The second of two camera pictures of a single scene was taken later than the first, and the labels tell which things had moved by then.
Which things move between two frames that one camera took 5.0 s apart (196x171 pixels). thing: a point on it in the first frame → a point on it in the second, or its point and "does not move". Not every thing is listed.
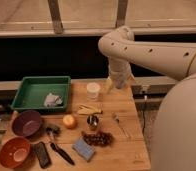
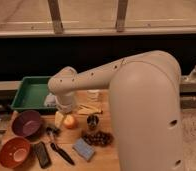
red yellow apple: [69, 121] does not move
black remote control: [43, 155] does not move
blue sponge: [85, 150] does not move
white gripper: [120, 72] → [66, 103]
